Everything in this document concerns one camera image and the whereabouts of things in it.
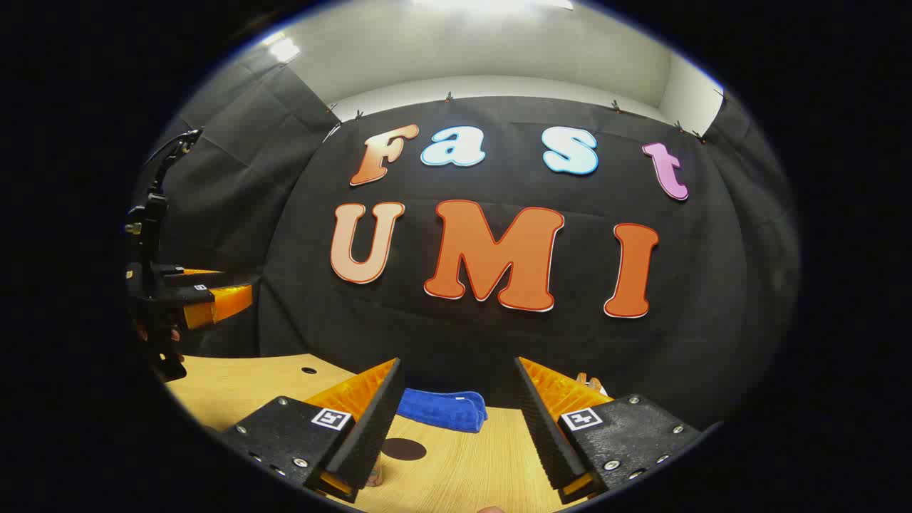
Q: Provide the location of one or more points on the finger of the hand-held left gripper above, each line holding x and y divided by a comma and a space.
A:
214, 279
221, 303

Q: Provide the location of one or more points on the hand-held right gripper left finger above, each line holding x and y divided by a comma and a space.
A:
370, 427

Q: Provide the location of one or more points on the dark brown round coaster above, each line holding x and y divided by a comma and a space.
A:
403, 449

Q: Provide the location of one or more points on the ceiling light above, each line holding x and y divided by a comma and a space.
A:
285, 48

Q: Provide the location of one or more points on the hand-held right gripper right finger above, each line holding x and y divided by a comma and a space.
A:
545, 427

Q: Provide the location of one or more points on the blue towel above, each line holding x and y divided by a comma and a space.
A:
445, 410

